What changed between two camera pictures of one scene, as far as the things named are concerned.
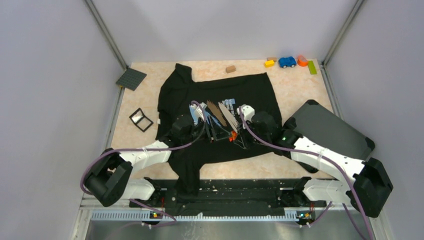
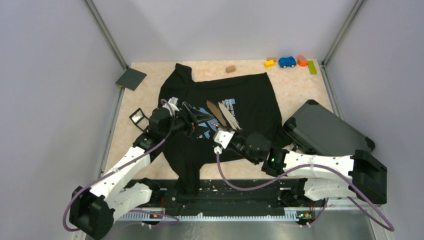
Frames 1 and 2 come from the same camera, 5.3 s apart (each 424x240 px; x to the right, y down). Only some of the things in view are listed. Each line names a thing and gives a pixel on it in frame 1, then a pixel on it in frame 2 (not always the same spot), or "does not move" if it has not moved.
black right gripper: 242,139 -> 228,147
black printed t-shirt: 202,122 does not move
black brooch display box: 142,122 does not move
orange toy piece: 302,61 does not move
